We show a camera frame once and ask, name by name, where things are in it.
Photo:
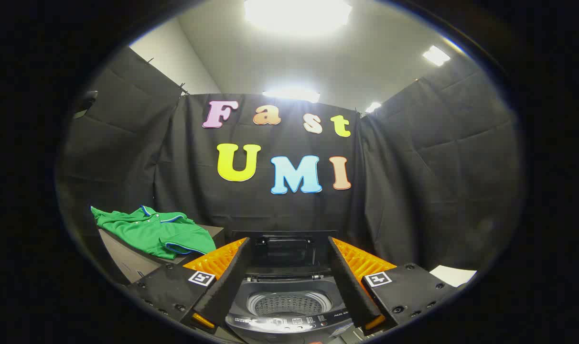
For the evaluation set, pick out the grey top-load washing machine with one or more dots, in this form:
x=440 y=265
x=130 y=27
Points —
x=289 y=289

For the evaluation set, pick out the white paper sheet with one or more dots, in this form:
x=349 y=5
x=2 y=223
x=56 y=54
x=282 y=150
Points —
x=452 y=275

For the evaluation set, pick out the black backdrop cloth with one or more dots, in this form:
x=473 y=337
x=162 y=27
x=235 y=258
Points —
x=280 y=210

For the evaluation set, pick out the ceiling light panel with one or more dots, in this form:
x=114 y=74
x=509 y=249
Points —
x=436 y=55
x=373 y=107
x=292 y=95

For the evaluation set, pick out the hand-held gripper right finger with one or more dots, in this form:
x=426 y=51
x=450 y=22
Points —
x=351 y=286

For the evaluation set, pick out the large ceiling light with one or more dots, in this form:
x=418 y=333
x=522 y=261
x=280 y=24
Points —
x=296 y=16

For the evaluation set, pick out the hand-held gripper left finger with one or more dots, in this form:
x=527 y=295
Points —
x=225 y=286

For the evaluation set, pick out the grey cabinet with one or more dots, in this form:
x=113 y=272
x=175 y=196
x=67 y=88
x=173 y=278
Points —
x=127 y=260

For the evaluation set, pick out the green polo shirt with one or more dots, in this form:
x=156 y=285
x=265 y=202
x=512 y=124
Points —
x=151 y=231

